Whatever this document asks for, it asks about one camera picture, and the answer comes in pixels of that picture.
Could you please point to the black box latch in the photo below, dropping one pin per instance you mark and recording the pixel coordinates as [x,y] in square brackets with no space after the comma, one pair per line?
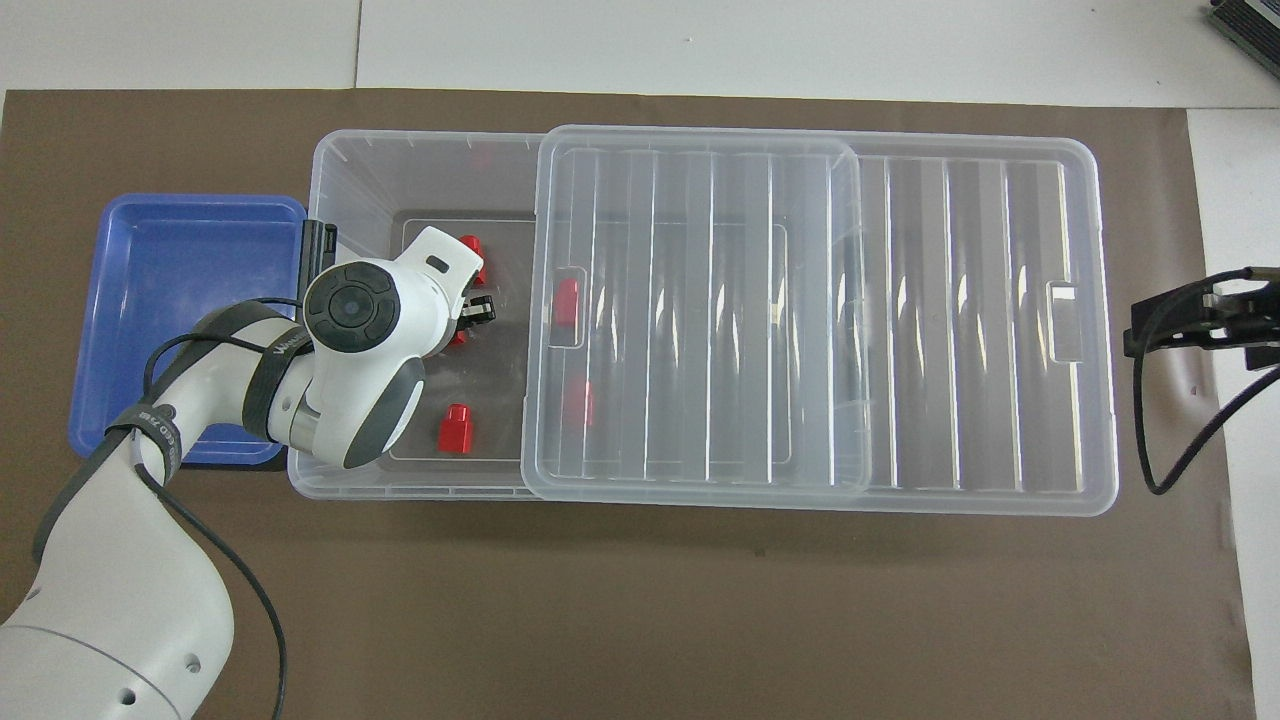
[320,250]

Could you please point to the blue plastic tray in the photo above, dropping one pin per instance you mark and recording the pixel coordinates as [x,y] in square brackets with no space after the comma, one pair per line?
[180,280]

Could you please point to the black ribbed device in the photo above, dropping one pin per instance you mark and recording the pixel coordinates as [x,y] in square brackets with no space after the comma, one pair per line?
[1250,22]

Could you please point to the clear plastic storage box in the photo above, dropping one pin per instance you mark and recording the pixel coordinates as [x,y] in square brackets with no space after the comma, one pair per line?
[350,170]

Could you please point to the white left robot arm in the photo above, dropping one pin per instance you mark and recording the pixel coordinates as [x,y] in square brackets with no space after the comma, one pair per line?
[110,600]

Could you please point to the clear ribbed plastic lid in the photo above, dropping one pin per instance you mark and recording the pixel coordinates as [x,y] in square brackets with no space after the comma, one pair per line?
[950,350]

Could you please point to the brown paper mat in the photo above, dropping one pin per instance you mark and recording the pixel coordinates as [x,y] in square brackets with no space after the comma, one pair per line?
[600,620]

